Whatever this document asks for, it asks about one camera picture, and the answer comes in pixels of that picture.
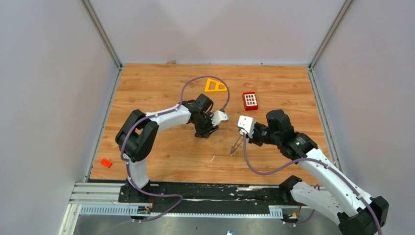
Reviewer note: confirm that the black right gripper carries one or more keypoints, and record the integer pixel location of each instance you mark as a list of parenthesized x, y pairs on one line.
[(253, 140)]

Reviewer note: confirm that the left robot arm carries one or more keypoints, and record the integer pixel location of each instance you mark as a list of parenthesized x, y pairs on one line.
[(137, 135)]

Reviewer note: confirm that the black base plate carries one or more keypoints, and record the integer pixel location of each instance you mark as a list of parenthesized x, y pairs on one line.
[(209, 198)]

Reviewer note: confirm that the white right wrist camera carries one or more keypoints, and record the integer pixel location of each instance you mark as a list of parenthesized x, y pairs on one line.
[(246, 126)]

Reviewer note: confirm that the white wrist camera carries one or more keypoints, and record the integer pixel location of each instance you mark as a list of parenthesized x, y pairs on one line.
[(218, 117), (246, 126)]

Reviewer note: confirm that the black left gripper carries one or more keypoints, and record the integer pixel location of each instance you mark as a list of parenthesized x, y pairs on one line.
[(206, 133)]

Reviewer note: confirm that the red flat block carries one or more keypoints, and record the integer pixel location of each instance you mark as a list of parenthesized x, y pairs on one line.
[(106, 163)]

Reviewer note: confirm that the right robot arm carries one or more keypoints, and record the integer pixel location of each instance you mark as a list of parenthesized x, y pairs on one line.
[(351, 208)]

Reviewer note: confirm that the red toy window block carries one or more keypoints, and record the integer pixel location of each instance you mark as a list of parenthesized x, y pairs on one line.
[(250, 101)]

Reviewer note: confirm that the yellow triangular toy frame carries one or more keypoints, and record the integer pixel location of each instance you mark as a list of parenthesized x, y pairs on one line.
[(214, 86)]

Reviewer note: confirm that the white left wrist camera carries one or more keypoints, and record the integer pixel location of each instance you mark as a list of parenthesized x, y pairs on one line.
[(218, 117)]

